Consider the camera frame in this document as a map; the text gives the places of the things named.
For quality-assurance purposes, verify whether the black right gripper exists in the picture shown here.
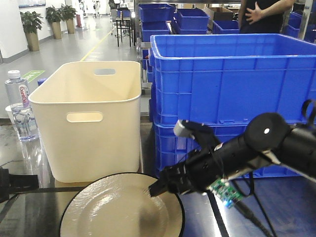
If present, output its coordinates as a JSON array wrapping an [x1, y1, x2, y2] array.
[[148, 145, 222, 197]]

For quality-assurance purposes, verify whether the beige plate black rim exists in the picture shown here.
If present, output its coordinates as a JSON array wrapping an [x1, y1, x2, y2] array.
[[59, 173, 185, 237]]

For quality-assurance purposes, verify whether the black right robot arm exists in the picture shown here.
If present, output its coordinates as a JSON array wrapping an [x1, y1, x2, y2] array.
[[149, 113, 316, 197]]

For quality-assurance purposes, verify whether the blue crate on shelf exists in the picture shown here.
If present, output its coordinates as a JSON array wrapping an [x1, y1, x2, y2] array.
[[139, 3, 176, 22]]

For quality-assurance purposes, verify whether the lower blue crate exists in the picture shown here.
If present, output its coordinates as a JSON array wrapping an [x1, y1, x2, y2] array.
[[154, 124, 316, 184]]

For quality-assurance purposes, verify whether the green circuit board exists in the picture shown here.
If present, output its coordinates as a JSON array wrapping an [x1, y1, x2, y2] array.
[[208, 178, 243, 208]]

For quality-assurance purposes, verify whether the cream plastic bin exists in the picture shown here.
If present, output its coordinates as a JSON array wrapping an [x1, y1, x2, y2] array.
[[29, 61, 141, 183]]

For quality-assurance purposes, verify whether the large blue crate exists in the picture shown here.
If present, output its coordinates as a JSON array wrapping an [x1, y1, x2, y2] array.
[[149, 34, 316, 125]]

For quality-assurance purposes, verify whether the black table with legs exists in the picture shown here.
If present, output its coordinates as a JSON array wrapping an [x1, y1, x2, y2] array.
[[116, 17, 134, 47]]

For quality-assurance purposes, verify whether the clear water bottle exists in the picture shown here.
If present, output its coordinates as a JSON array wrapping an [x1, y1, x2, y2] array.
[[4, 70, 39, 142]]

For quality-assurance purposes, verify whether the white plastic cup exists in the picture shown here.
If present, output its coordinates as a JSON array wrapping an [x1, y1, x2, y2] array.
[[5, 105, 15, 126]]

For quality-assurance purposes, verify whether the cardboard box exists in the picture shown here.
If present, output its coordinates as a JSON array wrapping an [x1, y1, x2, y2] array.
[[205, 7, 234, 21]]

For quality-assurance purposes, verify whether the person in dark clothes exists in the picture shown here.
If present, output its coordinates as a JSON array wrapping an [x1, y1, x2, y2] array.
[[238, 0, 294, 34]]

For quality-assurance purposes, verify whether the potted plant gold pot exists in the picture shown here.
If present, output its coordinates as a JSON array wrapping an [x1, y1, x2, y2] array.
[[20, 11, 43, 51]]

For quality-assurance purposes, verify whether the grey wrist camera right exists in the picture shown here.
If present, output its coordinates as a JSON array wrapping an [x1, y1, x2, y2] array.
[[173, 119, 220, 147]]

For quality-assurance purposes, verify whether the black cable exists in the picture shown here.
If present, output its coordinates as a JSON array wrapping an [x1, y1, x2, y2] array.
[[232, 170, 279, 237]]

